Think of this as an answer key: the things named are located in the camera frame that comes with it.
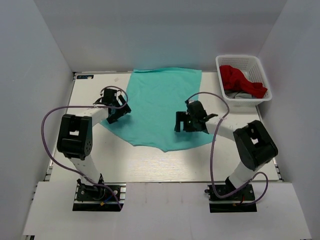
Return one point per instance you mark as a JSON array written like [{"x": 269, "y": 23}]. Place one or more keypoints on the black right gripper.
[{"x": 182, "y": 116}]

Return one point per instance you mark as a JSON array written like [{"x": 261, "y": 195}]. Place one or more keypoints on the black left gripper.
[{"x": 122, "y": 112}]

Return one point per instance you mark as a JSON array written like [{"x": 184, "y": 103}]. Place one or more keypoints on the teal t shirt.
[{"x": 154, "y": 97}]

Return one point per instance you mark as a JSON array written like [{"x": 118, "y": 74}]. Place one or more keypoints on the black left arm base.
[{"x": 90, "y": 198}]

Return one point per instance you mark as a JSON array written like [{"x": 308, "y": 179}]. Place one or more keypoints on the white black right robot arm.
[{"x": 254, "y": 145}]

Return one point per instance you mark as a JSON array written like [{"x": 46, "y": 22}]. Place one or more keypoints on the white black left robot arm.
[{"x": 75, "y": 137}]

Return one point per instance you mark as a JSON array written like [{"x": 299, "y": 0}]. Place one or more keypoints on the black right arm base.
[{"x": 236, "y": 203}]

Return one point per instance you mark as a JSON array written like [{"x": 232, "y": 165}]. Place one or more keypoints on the dark label sticker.
[{"x": 84, "y": 77}]

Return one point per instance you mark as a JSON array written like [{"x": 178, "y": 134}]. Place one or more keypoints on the grey t shirt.
[{"x": 238, "y": 95}]

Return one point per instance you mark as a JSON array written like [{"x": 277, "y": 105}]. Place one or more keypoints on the red t shirt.
[{"x": 234, "y": 81}]

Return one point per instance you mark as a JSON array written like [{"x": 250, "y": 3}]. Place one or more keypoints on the white plastic basket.
[{"x": 252, "y": 69}]

